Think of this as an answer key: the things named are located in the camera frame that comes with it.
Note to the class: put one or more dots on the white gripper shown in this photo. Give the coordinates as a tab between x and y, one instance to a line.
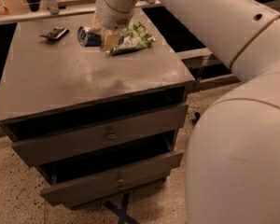
112	15

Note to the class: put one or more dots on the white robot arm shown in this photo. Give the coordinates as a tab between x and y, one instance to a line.
233	155

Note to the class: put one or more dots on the grey drawer cabinet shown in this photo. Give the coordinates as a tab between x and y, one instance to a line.
49	87

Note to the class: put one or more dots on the blue silver redbull can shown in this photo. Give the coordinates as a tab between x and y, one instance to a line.
88	38

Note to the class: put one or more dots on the green snack bag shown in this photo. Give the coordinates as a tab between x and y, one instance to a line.
133	38

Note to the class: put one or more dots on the upper grey drawer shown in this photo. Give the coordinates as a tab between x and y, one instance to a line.
56	147

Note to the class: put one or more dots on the black table leg base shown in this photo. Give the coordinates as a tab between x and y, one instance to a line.
197	116

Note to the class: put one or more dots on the small dark snack bar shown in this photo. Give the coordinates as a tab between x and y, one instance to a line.
56	34

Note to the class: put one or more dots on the lower grey drawer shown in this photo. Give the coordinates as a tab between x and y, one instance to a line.
94	187

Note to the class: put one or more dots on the grey metal rail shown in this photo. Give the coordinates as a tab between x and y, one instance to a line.
12	11

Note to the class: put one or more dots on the grey lower shelf beam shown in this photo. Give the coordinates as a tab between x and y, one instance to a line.
195	58

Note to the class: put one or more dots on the grey drawer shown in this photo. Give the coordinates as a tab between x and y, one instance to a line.
56	147
94	187

